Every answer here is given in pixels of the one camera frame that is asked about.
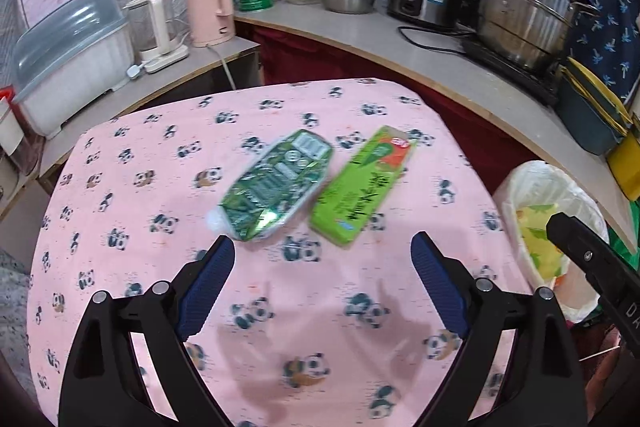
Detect yellow-green snack bag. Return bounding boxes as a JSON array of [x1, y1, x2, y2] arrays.
[[517, 203, 571, 280]]

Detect black power cable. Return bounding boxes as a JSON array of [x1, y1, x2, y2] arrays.
[[397, 24, 473, 58]]

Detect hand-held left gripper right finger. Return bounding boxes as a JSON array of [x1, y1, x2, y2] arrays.
[[410, 231, 586, 427]]

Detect light green paper box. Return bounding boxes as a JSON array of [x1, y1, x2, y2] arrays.
[[309, 125, 418, 249]]

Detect green foil snack packet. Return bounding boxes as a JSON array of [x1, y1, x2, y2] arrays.
[[207, 130, 335, 242]]

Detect dark red cabinet curtain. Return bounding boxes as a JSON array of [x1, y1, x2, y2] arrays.
[[250, 24, 526, 188]]

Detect black induction cooker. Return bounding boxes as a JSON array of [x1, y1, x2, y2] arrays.
[[460, 34, 563, 105]]

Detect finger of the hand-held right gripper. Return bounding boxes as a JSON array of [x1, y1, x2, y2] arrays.
[[545, 212, 627, 294]]

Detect white power cable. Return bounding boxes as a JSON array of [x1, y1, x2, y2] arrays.
[[206, 44, 237, 90]]

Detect yellow plastic container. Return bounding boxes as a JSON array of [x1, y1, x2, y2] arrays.
[[607, 137, 640, 201]]

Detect white dish box clear lid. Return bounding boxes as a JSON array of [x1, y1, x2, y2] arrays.
[[11, 0, 136, 138]]

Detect red and white container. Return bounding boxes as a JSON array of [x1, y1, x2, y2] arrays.
[[0, 87, 26, 156]]

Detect glass kettle white handle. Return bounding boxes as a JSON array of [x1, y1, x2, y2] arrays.
[[122, 0, 190, 74]]

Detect large steel steamer pot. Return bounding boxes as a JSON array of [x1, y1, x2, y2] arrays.
[[467, 0, 601, 75]]

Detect pink electric kettle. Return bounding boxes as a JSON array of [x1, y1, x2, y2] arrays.
[[183, 0, 236, 48]]

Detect bin with white bag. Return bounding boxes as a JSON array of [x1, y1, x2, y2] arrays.
[[492, 160, 611, 324]]

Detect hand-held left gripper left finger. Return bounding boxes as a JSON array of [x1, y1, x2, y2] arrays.
[[57, 234, 236, 427]]

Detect dark teal basin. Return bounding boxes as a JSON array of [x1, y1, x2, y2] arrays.
[[555, 57, 632, 156]]

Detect pink panda print tablecloth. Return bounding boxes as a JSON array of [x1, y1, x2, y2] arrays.
[[25, 78, 531, 427]]

